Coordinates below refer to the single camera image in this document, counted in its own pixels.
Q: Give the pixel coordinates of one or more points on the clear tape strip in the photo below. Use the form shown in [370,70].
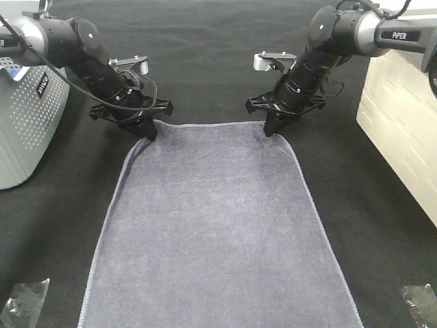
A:
[24,305]
[421,304]

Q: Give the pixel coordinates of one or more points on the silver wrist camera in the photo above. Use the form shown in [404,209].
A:
[266,61]
[138,64]

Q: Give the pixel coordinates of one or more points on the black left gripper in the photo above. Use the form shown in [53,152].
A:
[133,113]

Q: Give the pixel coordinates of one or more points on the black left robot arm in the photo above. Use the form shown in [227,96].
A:
[37,39]

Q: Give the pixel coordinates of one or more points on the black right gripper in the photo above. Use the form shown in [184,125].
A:
[281,112]

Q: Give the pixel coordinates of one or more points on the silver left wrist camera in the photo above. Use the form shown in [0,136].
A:
[138,64]

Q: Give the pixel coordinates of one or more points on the grey perforated laundry basket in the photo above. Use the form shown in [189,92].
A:
[31,109]

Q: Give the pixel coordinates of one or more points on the white storage box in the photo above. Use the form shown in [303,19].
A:
[397,111]

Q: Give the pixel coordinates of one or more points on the grey-blue microfibre towel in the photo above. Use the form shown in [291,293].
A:
[213,225]

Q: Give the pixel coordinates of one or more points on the clear tape strip right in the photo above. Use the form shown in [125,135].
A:
[421,304]

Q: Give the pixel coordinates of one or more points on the clear tape strip left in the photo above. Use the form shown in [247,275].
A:
[24,305]

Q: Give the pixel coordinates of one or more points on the blue cloth in basket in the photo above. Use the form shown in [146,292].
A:
[14,73]

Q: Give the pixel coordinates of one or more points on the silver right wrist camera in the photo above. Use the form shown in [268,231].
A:
[266,61]

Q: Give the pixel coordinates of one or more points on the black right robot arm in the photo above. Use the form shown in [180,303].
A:
[335,35]

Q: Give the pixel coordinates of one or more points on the black table cloth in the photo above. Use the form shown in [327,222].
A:
[201,58]

